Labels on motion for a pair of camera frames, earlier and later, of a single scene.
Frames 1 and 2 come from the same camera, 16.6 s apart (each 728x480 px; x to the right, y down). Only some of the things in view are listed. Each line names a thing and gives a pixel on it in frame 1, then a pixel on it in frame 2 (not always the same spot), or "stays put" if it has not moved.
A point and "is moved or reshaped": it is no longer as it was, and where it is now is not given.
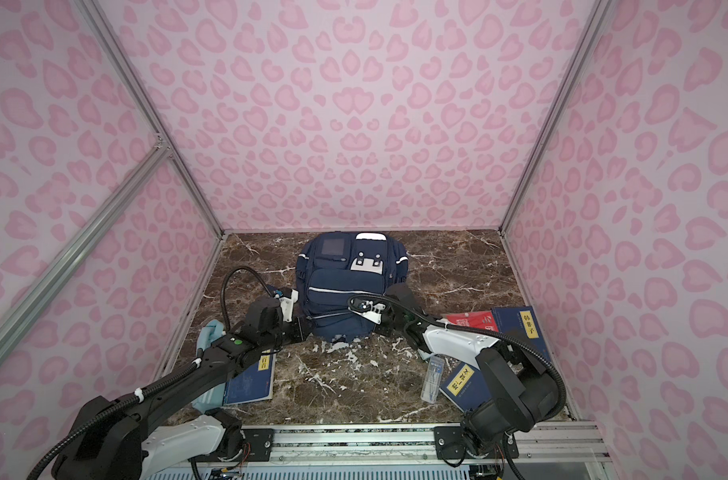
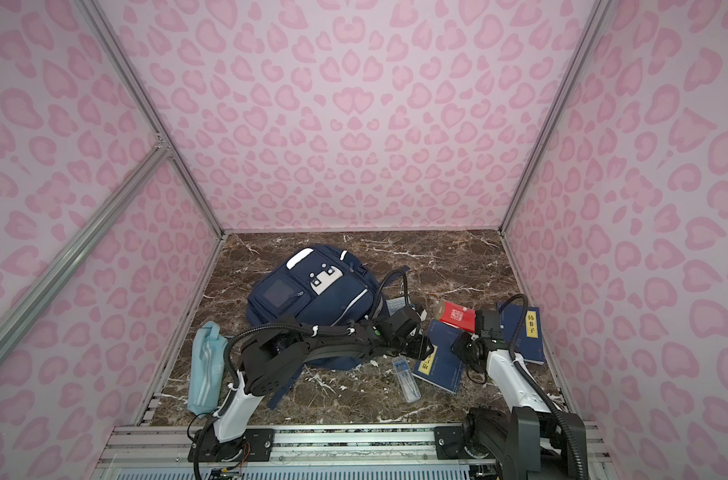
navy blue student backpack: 334,267 is moved or reshaped
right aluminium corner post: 541,144 stays put
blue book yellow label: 466,387 is moved or reshaped
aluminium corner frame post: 116,52 stays put
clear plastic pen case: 432,380 to 407,380
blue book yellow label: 520,321 stays put
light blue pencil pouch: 208,332 stays put
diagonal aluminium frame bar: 5,327 stays put
